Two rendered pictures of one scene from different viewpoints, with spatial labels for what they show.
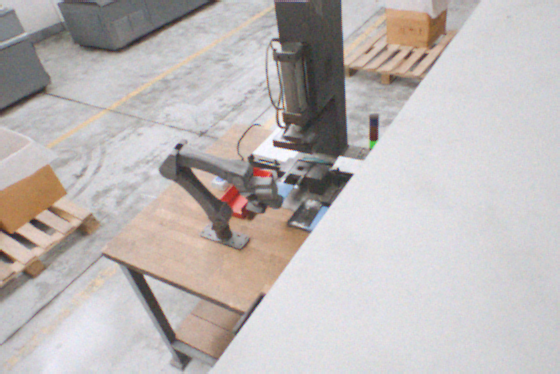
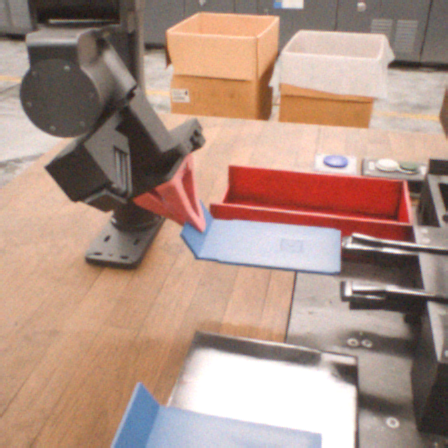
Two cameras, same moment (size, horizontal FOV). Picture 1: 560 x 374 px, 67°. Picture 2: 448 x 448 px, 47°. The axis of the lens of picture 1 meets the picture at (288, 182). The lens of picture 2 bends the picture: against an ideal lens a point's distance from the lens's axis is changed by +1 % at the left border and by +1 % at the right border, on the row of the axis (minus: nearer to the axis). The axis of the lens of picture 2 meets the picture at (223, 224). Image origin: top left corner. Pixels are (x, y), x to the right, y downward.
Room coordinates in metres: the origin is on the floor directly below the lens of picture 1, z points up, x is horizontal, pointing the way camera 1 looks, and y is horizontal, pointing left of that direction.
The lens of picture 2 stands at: (1.06, -0.32, 1.28)
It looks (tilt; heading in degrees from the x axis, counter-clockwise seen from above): 32 degrees down; 68
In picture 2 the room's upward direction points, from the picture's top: straight up
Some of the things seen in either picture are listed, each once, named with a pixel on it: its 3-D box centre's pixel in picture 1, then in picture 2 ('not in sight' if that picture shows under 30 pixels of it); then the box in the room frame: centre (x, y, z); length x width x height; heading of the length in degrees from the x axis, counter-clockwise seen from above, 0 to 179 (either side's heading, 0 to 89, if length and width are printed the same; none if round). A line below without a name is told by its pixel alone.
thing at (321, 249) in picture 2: (276, 193); (263, 233); (1.25, 0.06, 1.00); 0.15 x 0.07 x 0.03; 147
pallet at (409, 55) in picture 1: (408, 53); not in sight; (4.32, -1.51, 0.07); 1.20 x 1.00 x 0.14; 140
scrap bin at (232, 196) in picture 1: (246, 191); (309, 210); (1.39, 0.18, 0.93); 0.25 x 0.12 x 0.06; 146
